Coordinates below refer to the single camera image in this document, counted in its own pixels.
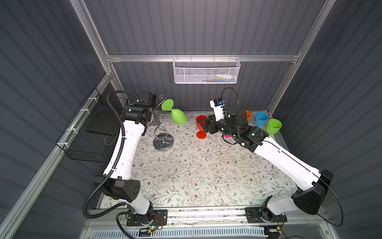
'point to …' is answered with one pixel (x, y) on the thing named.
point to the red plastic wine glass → (201, 134)
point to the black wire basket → (94, 132)
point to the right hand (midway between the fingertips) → (204, 119)
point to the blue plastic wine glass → (260, 119)
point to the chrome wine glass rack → (163, 142)
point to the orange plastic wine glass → (248, 115)
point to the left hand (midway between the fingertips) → (143, 120)
